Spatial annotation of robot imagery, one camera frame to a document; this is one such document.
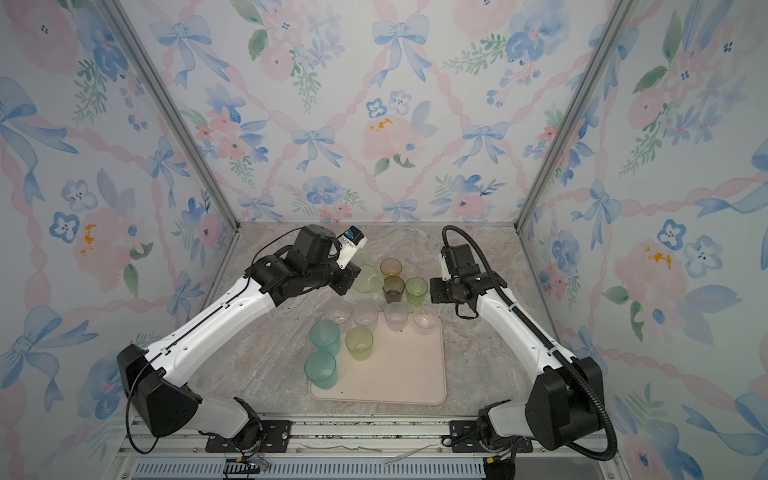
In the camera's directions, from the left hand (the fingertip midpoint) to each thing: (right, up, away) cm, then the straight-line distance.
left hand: (359, 266), depth 74 cm
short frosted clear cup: (+10, -16, +18) cm, 26 cm away
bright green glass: (+17, -9, +26) cm, 32 cm away
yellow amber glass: (+8, -1, +23) cm, 25 cm away
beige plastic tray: (+12, -29, +11) cm, 34 cm away
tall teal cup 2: (-11, -20, +11) cm, 25 cm away
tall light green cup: (-1, -22, +13) cm, 26 cm away
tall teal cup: (-12, -29, +9) cm, 33 cm away
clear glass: (-8, -15, +18) cm, 25 cm away
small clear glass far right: (+19, -16, +18) cm, 31 cm away
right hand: (+22, -6, +11) cm, 25 cm away
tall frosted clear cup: (0, -15, +16) cm, 22 cm away
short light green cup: (+2, -4, +5) cm, 7 cm away
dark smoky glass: (+9, -8, +23) cm, 26 cm away
